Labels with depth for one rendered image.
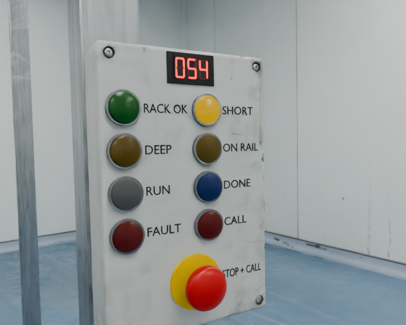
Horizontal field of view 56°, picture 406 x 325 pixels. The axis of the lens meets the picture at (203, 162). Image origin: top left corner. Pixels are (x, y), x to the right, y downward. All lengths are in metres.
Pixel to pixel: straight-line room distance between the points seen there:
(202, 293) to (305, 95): 3.31
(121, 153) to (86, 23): 0.14
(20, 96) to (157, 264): 1.19
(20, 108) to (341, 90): 2.57
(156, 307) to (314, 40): 3.37
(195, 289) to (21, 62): 1.26
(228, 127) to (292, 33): 3.44
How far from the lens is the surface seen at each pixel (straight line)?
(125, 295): 0.35
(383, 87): 3.21
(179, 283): 0.36
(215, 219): 0.36
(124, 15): 0.41
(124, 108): 0.32
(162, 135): 0.34
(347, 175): 3.35
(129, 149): 0.32
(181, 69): 0.35
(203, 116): 0.35
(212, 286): 0.35
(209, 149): 0.35
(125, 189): 0.32
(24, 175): 1.48
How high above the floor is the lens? 1.02
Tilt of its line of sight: 3 degrees down
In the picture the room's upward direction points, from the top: 1 degrees counter-clockwise
